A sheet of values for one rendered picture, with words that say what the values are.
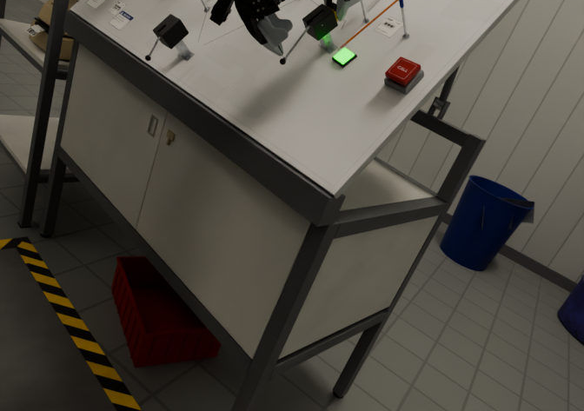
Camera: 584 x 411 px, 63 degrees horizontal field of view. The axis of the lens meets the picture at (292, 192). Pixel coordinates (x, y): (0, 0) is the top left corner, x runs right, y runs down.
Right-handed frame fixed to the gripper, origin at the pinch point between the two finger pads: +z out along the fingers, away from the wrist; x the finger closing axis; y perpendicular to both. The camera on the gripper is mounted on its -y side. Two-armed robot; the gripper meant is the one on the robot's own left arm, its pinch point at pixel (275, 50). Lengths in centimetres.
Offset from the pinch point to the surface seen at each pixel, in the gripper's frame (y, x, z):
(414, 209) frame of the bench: 13, -4, 51
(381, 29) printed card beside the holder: 18.1, 13.2, 9.7
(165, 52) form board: -36.9, 13.6, -4.6
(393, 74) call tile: 22.0, -3.6, 11.5
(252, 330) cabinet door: -19, -41, 43
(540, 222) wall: 22, 161, 260
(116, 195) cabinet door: -71, -6, 23
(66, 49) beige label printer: -97, 41, -11
